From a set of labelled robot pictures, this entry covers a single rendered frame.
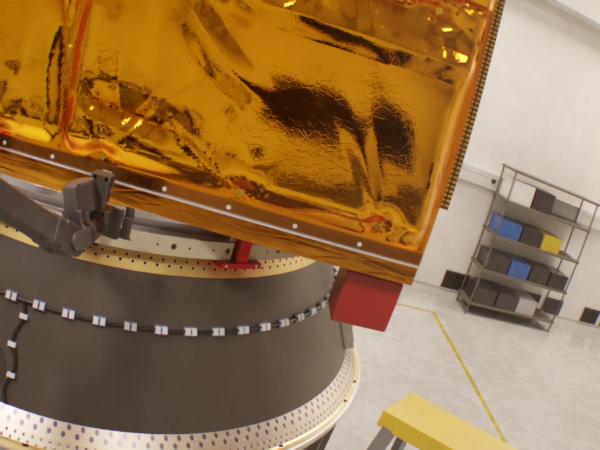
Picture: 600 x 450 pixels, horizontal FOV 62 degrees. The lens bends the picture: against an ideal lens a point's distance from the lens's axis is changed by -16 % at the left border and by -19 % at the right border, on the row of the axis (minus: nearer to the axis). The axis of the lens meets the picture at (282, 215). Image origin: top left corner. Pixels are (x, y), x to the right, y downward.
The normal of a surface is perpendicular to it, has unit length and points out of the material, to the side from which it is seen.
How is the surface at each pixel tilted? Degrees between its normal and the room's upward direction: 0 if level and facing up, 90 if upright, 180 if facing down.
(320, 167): 91
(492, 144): 90
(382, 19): 76
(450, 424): 0
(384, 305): 90
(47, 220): 65
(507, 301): 90
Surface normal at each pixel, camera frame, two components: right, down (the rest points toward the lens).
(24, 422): 0.29, -0.48
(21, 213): 0.93, 0.07
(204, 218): 0.00, 0.25
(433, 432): 0.28, -0.93
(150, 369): 0.49, -0.13
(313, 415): 0.75, -0.43
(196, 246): 0.49, 0.36
